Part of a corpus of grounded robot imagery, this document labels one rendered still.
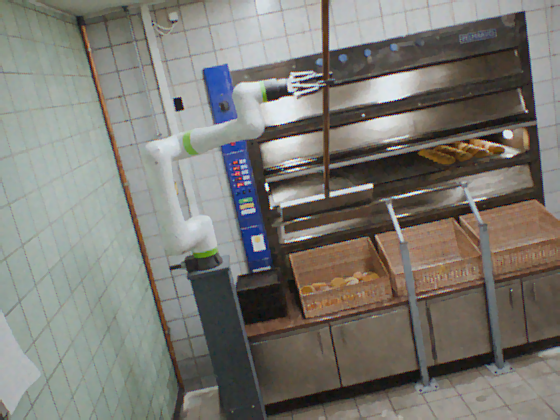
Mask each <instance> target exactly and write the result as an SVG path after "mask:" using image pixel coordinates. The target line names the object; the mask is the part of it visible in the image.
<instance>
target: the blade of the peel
mask: <svg viewBox="0 0 560 420"><path fill-rule="evenodd" d="M372 193H373V185H372V183H370V184H366V185H363V186H358V187H354V188H350V189H346V190H338V191H334V192H330V197H324V195H323V194H322V195H318V196H314V197H306V198H301V199H298V200H294V201H289V202H286V203H281V204H280V209H281V214H282V219H283V221H284V220H288V219H292V218H300V217H304V216H308V215H312V214H315V213H320V212H323V211H331V210H336V209H340V208H343V207H348V206H351V205H356V204H363V203H367V202H371V199H372ZM367 216H370V207H366V208H363V209H358V210H355V211H347V212H342V213H339V214H335V215H331V216H327V217H323V218H315V219H311V220H308V221H303V222H299V223H295V224H291V225H284V230H285V234H287V233H291V232H295V231H303V230H308V229H311V228H315V227H319V226H323V225H331V224H336V223H339V222H343V221H347V220H351V219H356V218H363V217H367Z"/></svg>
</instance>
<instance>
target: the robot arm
mask: <svg viewBox="0 0 560 420"><path fill-rule="evenodd" d="M310 74H311V75H310ZM315 79H316V82H317V81H321V80H322V73H321V74H317V75H316V74H315V73H314V72H313V71H308V72H301V73H290V78H288V79H287V80H286V79H281V80H277V82H276V79H271V80H267V81H261V82H243V83H240V84H238V85H237V86H236V87H235V88H234V89H233V102H234V105H235V109H236V112H237V115H238V118H237V119H235V120H232V121H229V122H224V123H220V124H218V125H213V126H209V127H204V128H197V129H193V130H188V131H184V132H180V133H178V134H175V135H173V136H171V137H167V138H165V139H161V140H158V141H153V142H150V143H148V144H146V145H145V146H144V148H143V149H142V151H141V158H142V161H143V164H144V165H145V168H146V172H147V174H148V177H149V179H150V182H151V184H152V191H153V193H154V197H155V200H156V204H157V207H158V211H159V220H160V225H161V231H162V239H163V245H164V248H165V251H167V252H168V253H170V254H172V255H175V256H179V255H182V254H184V253H185V252H189V251H190V250H191V251H192V254H193V255H190V256H186V257H185V261H182V262H181V264H179V265H171V266H169V269H170V271H172V270H176V269H179V268H182V269H183V270H185V269H186V271H187V272H193V271H206V270H210V269H212V268H215V267H217V266H219V265H222V264H223V262H224V261H223V259H222V258H221V257H220V255H219V252H218V244H217V240H216V237H215V233H214V230H213V226H212V219H211V218H210V217H208V216H205V215H200V216H196V217H193V218H189V219H188V220H186V221H185V219H184V218H183V215H182V211H181V209H180V206H179V200H178V197H177V193H176V189H175V185H174V181H173V176H172V162H174V161H178V160H182V159H185V158H188V157H192V156H197V155H199V154H204V153H206V152H207V151H209V150H211V149H215V148H217V147H219V146H222V145H225V144H227V143H231V142H238V141H242V140H248V139H255V138H257V137H259V136H261V134H262V133H263V131H264V129H265V124H264V121H263V118H262V115H261V111H260V104H262V103H266V102H274V101H279V100H280V96H281V97H286V96H288V95H295V96H296V99H297V100H298V99H300V98H301V97H303V96H307V95H313V94H315V93H318V90H319V89H321V88H325V87H327V86H329V85H334V84H335V80H334V79H330V80H326V81H321V82H318V83H315V84H305V85H302V83H305V82H311V81H314V80H315ZM297 92H298V93H297Z"/></svg>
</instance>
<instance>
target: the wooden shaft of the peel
mask: <svg viewBox="0 0 560 420"><path fill-rule="evenodd" d="M321 50H322V81H326V80H329V0H321ZM322 112H323V174H324V189H326V190H328V189H329V86H327V87H325V88H322Z"/></svg>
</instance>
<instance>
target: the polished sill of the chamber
mask: <svg viewBox="0 0 560 420"><path fill-rule="evenodd" d="M528 158H530V152H526V151H525V152H517V153H514V154H510V155H506V156H502V157H498V158H490V159H486V160H482V161H479V162H474V163H471V164H463V165H459V166H454V167H451V168H447V169H443V170H439V171H438V170H435V171H431V172H428V173H423V174H419V175H416V176H411V177H403V178H400V179H396V180H392V181H388V182H383V183H376V184H372V185H373V192H376V191H380V190H388V189H391V188H396V187H399V186H403V185H407V184H415V183H419V182H423V181H427V180H431V179H435V178H439V177H447V176H450V175H455V174H458V173H462V172H467V171H474V170H478V169H482V168H486V167H490V166H493V165H501V164H505V163H510V162H513V161H517V160H521V159H528ZM271 210H272V214H276V213H280V212H281V209H280V205H276V206H273V207H271Z"/></svg>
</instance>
